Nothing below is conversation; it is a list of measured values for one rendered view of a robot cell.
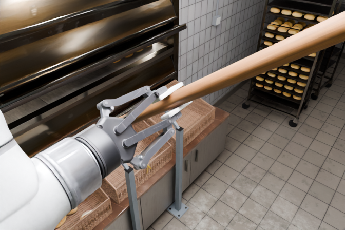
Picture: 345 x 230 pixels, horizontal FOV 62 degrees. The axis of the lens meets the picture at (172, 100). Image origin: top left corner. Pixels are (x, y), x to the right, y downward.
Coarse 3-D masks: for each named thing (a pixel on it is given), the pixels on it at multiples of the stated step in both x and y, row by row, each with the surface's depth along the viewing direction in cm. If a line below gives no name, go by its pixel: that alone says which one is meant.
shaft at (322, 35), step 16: (336, 16) 31; (304, 32) 33; (320, 32) 32; (336, 32) 31; (272, 48) 37; (288, 48) 35; (304, 48) 34; (320, 48) 33; (240, 64) 41; (256, 64) 39; (272, 64) 37; (208, 80) 46; (224, 80) 43; (240, 80) 42; (176, 96) 53; (192, 96) 50; (144, 112) 62; (160, 112) 59
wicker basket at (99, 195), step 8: (96, 192) 192; (104, 192) 181; (88, 200) 195; (104, 200) 187; (80, 208) 190; (88, 208) 189; (96, 208) 173; (104, 208) 179; (72, 216) 185; (80, 216) 185; (88, 216) 170; (96, 216) 177; (104, 216) 183; (64, 224) 180; (72, 224) 180; (80, 224) 168; (88, 224) 180; (96, 224) 180
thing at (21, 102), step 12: (168, 24) 245; (144, 36) 221; (168, 36) 221; (120, 48) 203; (84, 60) 191; (96, 60) 187; (60, 72) 176; (84, 72) 172; (36, 84) 164; (60, 84) 162; (12, 96) 154; (36, 96) 153; (12, 108) 145
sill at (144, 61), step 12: (168, 48) 253; (144, 60) 235; (120, 72) 218; (96, 84) 204; (108, 84) 211; (72, 96) 192; (84, 96) 198; (48, 108) 181; (60, 108) 186; (24, 120) 172; (36, 120) 176; (12, 132) 166
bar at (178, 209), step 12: (180, 132) 199; (180, 144) 205; (180, 156) 213; (132, 168) 170; (180, 168) 221; (132, 180) 174; (180, 180) 230; (132, 192) 180; (180, 192) 239; (132, 204) 186; (180, 204) 250; (132, 216) 196; (180, 216) 248
